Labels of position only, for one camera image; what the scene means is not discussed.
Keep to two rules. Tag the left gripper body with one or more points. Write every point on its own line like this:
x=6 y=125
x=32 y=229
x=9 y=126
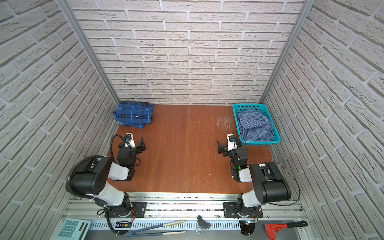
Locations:
x=137 y=147

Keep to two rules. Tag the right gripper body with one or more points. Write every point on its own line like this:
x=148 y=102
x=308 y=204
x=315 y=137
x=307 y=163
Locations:
x=225 y=150

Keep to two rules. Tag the blue small-check shirt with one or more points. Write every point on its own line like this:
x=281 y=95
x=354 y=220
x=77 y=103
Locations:
x=254 y=126

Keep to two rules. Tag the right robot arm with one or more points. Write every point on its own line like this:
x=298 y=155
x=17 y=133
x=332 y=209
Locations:
x=268 y=183

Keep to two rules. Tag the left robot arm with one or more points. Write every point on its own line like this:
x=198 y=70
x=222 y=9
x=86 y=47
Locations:
x=89 y=177

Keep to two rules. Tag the folded dark blue plaid shirt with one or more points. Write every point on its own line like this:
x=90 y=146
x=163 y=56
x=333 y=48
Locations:
x=134 y=114

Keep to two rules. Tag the teal plastic basket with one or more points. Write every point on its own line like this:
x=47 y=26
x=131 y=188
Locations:
x=237 y=108

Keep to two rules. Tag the small black clip tool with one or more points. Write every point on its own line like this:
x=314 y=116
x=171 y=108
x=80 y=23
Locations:
x=202 y=224

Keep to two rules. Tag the black round foot disc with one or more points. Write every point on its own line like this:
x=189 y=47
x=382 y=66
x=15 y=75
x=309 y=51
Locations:
x=247 y=229

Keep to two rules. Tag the red pipe wrench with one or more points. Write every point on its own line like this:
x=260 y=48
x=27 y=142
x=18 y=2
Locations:
x=273 y=229

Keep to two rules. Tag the teal button calculator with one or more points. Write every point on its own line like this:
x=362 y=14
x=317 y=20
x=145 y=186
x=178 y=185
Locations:
x=73 y=229

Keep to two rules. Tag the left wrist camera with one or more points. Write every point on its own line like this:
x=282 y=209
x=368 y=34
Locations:
x=129 y=141

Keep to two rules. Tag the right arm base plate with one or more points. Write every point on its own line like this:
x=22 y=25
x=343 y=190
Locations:
x=237 y=210

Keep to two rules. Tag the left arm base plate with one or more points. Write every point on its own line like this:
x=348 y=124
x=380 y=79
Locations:
x=128 y=211

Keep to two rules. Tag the aluminium rail frame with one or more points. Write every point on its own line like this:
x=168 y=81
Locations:
x=160 y=208

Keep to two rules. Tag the long blue-handled tongs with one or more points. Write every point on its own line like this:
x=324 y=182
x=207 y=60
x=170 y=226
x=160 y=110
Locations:
x=150 y=231

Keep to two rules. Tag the right corner aluminium post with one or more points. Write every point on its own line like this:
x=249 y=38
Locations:
x=306 y=8

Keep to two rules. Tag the corner aluminium post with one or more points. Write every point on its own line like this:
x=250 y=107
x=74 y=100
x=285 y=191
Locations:
x=306 y=8
x=83 y=40

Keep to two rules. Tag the left corner aluminium post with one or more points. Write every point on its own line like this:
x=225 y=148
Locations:
x=83 y=40

